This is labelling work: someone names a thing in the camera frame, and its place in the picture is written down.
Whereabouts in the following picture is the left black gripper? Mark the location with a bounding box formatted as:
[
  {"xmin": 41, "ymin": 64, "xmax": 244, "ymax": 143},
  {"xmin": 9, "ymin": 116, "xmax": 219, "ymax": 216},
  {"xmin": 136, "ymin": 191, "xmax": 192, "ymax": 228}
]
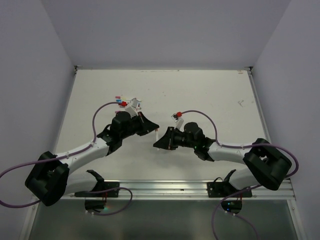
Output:
[{"xmin": 120, "ymin": 111, "xmax": 158, "ymax": 139}]

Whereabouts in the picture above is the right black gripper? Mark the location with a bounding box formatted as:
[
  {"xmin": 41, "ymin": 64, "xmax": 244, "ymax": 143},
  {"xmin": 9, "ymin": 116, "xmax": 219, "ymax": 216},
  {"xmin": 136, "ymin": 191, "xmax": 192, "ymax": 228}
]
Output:
[{"xmin": 153, "ymin": 125, "xmax": 197, "ymax": 150}]

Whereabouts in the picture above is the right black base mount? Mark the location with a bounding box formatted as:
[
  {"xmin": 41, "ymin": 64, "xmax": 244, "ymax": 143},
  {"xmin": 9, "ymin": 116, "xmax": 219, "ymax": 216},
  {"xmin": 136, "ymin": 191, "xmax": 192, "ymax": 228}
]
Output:
[{"xmin": 206, "ymin": 169, "xmax": 253, "ymax": 215}]

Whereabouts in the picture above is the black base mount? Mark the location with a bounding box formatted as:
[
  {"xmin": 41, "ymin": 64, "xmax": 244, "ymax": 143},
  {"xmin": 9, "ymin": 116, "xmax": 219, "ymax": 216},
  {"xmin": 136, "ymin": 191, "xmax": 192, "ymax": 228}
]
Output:
[
  {"xmin": 206, "ymin": 169, "xmax": 253, "ymax": 215},
  {"xmin": 74, "ymin": 169, "xmax": 120, "ymax": 213}
]

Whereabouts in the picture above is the aluminium mounting rail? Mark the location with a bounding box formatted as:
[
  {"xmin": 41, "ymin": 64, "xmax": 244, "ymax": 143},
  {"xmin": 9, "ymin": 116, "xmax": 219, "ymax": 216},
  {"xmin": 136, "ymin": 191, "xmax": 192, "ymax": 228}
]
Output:
[{"xmin": 59, "ymin": 178, "xmax": 296, "ymax": 201}]

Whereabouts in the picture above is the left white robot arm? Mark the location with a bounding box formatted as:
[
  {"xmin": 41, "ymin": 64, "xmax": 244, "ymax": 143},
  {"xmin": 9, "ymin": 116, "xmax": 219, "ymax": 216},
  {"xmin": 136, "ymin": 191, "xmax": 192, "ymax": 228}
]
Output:
[{"xmin": 25, "ymin": 111, "xmax": 160, "ymax": 206}]

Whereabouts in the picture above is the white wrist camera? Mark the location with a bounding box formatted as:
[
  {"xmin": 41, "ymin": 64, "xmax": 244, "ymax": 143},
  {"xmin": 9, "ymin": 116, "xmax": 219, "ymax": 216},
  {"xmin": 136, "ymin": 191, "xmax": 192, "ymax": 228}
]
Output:
[
  {"xmin": 171, "ymin": 111, "xmax": 184, "ymax": 130},
  {"xmin": 124, "ymin": 98, "xmax": 141, "ymax": 118}
]

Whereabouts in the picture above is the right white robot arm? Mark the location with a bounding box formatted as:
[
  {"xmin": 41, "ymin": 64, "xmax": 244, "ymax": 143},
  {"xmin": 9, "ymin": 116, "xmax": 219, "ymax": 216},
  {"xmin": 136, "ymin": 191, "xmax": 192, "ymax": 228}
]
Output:
[{"xmin": 153, "ymin": 122, "xmax": 292, "ymax": 197}]

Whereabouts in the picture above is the red capped white pen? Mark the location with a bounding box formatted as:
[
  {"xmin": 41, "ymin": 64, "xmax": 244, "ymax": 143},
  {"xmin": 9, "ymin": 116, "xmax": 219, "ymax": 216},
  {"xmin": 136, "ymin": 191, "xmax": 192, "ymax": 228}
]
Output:
[{"xmin": 118, "ymin": 102, "xmax": 128, "ymax": 108}]

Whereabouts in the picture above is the pink capped white pen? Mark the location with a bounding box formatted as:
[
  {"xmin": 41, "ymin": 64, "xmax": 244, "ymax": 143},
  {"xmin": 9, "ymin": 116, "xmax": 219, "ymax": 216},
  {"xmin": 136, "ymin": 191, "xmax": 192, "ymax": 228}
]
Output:
[{"xmin": 115, "ymin": 95, "xmax": 135, "ymax": 100}]

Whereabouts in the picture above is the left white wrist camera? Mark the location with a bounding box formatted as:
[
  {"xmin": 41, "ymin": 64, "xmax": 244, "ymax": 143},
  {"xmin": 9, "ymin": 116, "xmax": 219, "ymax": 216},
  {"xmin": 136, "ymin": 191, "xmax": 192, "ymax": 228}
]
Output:
[{"xmin": 124, "ymin": 98, "xmax": 141, "ymax": 118}]

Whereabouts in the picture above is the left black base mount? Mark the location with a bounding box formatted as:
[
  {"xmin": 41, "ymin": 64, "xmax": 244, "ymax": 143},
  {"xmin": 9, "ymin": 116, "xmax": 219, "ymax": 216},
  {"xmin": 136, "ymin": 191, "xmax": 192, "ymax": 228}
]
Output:
[{"xmin": 74, "ymin": 169, "xmax": 120, "ymax": 213}]

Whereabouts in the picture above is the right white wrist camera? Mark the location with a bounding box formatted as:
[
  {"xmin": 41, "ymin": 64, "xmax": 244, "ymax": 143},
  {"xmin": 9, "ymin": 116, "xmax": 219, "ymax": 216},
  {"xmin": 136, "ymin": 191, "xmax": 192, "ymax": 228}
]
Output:
[{"xmin": 171, "ymin": 111, "xmax": 184, "ymax": 130}]

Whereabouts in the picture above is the orange white pen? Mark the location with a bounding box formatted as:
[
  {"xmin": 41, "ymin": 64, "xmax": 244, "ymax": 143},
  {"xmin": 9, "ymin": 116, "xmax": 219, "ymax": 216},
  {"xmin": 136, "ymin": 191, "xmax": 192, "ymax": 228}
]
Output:
[{"xmin": 155, "ymin": 129, "xmax": 160, "ymax": 142}]

